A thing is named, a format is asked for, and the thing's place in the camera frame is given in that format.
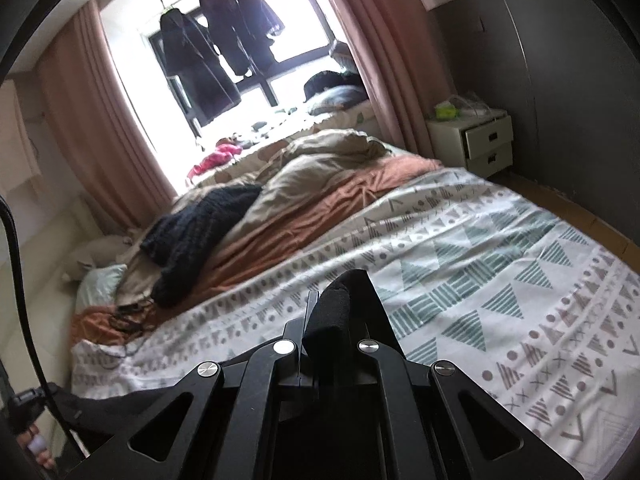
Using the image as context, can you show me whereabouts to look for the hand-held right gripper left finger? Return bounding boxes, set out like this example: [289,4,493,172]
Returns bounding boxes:
[62,290,321,480]

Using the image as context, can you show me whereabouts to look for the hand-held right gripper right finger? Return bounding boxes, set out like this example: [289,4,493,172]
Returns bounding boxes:
[345,269,587,480]

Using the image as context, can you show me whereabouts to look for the black shirt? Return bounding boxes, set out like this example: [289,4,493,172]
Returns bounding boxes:
[47,280,351,461]

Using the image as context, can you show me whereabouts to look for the person's left hand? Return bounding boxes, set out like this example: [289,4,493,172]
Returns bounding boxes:
[15,421,58,469]

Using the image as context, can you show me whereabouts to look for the bed with patterned sheet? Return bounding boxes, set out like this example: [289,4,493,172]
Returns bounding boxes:
[65,125,640,461]

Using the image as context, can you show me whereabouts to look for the cream padded headboard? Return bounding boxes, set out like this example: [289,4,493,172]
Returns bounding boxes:
[0,195,131,391]

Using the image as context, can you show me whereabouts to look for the brown and beige duvet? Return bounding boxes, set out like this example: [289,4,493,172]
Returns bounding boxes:
[70,129,443,346]

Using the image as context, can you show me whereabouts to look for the dark knit sweater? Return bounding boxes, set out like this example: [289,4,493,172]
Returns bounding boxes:
[141,185,263,306]

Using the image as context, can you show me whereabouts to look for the white pillow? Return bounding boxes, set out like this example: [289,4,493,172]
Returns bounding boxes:
[75,264,128,306]

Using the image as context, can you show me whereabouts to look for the pink cloth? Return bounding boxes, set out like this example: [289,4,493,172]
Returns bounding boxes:
[187,142,241,178]

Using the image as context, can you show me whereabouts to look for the white nightstand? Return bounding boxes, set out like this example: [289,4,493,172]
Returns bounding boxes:
[426,107,515,178]

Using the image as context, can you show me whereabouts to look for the grey pillow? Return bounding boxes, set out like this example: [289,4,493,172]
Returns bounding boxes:
[306,85,368,116]

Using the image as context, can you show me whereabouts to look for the clear plastic bag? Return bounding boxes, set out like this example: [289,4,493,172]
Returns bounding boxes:
[450,91,502,117]

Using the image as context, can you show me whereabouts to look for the black bag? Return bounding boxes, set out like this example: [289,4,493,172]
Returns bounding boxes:
[302,70,363,103]

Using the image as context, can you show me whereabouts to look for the pink curtain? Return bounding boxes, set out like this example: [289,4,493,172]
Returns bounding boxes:
[37,0,178,231]
[305,0,441,153]

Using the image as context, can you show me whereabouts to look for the beige hanging cloth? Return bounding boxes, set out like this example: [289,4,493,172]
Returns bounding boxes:
[0,80,43,196]

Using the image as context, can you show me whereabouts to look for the long dark hanging coat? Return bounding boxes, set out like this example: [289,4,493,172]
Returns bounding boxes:
[159,7,242,123]

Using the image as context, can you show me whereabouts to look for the dark hanging jacket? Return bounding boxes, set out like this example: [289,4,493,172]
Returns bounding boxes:
[198,0,275,78]

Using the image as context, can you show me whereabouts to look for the small dark hanging garment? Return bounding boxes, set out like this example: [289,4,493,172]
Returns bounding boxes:
[232,0,285,41]

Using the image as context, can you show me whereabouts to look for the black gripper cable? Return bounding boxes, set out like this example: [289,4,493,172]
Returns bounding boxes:
[0,197,86,461]

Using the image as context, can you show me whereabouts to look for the black straps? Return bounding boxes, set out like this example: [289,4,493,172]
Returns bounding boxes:
[107,300,156,333]

